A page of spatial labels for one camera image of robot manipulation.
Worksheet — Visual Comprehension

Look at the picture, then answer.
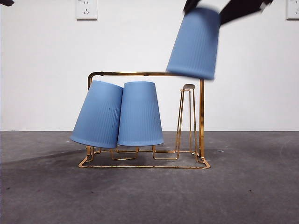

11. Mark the blue ribbed plastic cup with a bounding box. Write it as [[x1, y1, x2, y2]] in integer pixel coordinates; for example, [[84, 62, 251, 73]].
[[70, 80, 124, 149], [117, 81, 164, 147], [166, 7, 222, 81]]

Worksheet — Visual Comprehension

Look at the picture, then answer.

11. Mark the white wall socket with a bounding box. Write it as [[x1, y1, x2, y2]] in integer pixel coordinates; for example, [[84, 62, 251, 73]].
[[76, 0, 98, 21], [286, 0, 299, 20]]

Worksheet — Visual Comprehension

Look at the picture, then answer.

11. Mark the gold wire cup rack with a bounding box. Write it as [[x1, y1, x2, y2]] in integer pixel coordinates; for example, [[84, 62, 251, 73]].
[[78, 71, 211, 170]]

